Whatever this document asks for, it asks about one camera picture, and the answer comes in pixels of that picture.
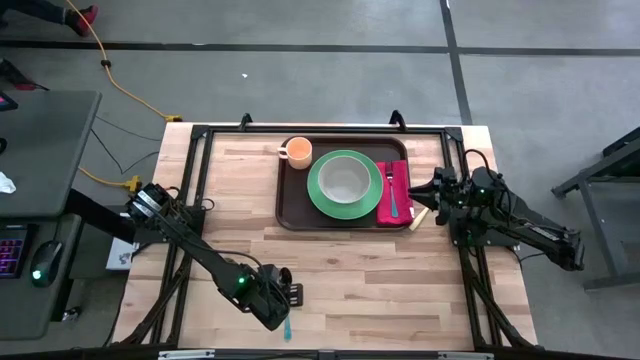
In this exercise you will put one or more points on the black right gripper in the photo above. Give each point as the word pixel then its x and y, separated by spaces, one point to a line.
pixel 452 197

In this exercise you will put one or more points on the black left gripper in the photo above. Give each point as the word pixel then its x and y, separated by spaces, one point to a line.
pixel 270 300

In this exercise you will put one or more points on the red cloth napkin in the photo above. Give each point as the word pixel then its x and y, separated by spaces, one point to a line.
pixel 404 200

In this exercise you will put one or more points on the green plate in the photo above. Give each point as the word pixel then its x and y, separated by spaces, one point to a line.
pixel 345 212

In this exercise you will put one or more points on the beige bowl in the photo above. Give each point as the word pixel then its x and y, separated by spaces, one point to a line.
pixel 344 179

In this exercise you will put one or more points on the orange mug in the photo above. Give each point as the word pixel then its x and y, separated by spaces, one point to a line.
pixel 300 152

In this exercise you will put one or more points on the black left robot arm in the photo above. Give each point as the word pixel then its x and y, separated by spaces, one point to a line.
pixel 200 250

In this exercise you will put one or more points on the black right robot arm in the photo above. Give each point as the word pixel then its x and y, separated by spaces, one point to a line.
pixel 530 227

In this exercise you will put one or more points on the dark brown serving tray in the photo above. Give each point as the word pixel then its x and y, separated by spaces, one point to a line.
pixel 292 200

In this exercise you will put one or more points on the dark grey metal cart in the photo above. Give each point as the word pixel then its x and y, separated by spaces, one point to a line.
pixel 598 225

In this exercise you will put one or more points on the white printed box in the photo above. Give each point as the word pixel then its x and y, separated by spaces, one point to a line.
pixel 120 255

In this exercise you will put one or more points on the black computer mouse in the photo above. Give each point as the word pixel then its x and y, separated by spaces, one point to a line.
pixel 46 262

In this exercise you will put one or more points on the backlit keyboard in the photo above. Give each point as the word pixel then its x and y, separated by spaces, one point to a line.
pixel 11 252

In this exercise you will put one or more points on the grey desk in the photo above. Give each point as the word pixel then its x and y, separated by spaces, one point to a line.
pixel 45 150

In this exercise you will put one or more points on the white crumpled tissue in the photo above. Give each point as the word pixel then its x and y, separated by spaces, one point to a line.
pixel 6 184

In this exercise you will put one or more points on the person's foot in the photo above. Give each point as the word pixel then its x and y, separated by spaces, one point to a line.
pixel 17 77
pixel 82 20

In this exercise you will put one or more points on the person's leg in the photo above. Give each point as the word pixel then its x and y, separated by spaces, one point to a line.
pixel 35 10

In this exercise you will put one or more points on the black aluminium table frame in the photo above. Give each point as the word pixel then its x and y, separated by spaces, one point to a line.
pixel 325 129

